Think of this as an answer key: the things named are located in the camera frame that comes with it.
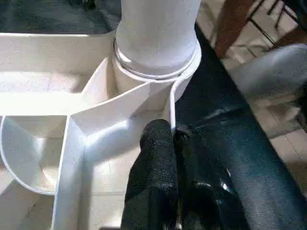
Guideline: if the white plastic table leg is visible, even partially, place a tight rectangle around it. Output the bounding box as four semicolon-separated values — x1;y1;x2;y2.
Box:
115;0;202;78

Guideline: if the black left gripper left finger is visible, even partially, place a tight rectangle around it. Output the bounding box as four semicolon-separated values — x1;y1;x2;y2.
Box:
120;120;180;230

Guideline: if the brown wooden furniture leg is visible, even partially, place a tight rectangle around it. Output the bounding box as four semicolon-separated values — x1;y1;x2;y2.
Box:
214;0;256;59

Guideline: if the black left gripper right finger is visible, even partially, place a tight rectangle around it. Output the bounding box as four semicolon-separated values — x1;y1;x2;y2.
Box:
173;126;251;230

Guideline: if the white plastic table top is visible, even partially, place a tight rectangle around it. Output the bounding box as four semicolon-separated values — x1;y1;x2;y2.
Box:
0;31;202;230

